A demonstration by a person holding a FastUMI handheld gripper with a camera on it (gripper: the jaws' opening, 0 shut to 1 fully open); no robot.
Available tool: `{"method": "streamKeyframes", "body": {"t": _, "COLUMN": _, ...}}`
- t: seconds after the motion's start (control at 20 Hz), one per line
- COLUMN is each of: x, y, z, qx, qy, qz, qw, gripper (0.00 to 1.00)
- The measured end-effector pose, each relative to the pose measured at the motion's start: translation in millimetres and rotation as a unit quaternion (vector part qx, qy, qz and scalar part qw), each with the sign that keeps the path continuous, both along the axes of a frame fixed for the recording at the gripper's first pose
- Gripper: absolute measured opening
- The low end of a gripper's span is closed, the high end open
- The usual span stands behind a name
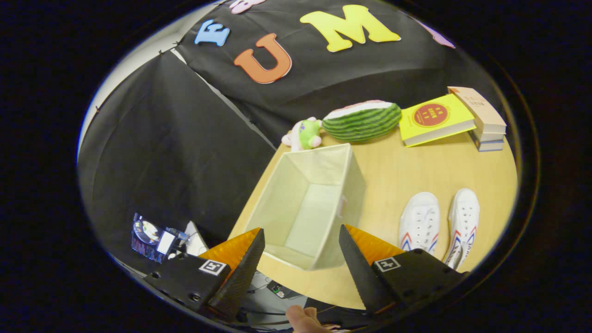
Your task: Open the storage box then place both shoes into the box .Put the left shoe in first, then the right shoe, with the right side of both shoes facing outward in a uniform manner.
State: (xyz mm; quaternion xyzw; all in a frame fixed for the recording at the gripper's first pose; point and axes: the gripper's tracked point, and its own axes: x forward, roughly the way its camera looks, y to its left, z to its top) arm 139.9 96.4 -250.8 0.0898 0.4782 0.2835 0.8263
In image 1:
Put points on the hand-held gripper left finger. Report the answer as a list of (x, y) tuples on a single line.
[(238, 277)]

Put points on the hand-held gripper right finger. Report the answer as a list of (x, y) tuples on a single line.
[(363, 277)]

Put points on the white canvas shoe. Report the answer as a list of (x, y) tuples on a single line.
[(420, 219), (464, 217)]

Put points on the beige fabric storage box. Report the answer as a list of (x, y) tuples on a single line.
[(305, 208)]

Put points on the dark blue printed box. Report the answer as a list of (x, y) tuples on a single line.
[(150, 236)]

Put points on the small black device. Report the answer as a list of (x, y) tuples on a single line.
[(283, 290)]

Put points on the pink and green plush toy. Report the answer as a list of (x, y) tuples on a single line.
[(307, 134)]

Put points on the watermelon slice plush toy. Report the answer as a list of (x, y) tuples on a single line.
[(363, 122)]

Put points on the yellow book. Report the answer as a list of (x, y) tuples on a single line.
[(434, 120)]

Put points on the dark grey book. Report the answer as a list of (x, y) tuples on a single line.
[(491, 146)]

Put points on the white-edged thin book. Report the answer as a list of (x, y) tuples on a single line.
[(490, 137)]

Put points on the tan book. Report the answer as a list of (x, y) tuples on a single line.
[(481, 108)]

